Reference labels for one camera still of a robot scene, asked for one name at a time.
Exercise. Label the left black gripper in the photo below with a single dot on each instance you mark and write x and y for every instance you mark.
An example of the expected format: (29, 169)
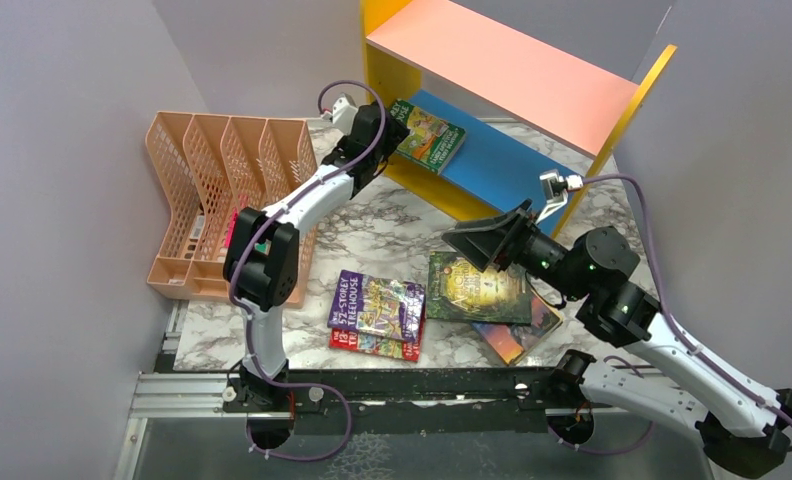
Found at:
(395, 133)

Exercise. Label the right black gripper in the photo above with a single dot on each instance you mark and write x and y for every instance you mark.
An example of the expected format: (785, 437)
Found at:
(504, 237)

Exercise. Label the dark green Alice book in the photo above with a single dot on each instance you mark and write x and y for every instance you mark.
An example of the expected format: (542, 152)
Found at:
(456, 291)

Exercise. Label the green 104-storey treehouse book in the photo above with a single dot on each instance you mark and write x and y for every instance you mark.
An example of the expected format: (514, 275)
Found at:
(431, 142)

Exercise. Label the purple 52-storey treehouse book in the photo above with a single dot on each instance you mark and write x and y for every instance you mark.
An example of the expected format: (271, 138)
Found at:
(377, 306)

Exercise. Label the red 13-storey treehouse book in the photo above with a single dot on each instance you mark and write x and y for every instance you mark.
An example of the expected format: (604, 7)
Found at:
(385, 339)

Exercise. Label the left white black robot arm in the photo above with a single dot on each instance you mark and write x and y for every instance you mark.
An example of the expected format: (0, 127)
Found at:
(263, 256)

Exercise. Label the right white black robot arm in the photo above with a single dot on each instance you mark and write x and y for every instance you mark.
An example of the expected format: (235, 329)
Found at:
(742, 426)

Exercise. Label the Jane Eyre book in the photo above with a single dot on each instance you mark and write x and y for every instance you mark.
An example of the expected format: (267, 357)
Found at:
(512, 343)

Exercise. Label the yellow pink blue bookshelf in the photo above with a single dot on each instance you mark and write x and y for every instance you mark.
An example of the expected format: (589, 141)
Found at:
(570, 100)

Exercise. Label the pink marker in organizer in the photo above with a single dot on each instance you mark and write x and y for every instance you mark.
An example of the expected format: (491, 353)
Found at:
(230, 228)

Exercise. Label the orange plastic file organizer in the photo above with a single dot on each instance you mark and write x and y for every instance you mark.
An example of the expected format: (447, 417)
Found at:
(208, 165)

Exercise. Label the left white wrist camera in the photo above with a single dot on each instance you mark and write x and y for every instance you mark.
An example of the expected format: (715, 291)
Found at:
(342, 113)

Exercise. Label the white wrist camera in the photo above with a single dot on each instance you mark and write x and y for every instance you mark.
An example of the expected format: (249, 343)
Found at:
(342, 113)
(556, 189)

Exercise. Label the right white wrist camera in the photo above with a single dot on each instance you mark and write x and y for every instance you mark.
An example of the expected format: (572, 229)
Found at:
(556, 189)

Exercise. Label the black mounting rail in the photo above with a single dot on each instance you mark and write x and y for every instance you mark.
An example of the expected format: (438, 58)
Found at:
(409, 401)

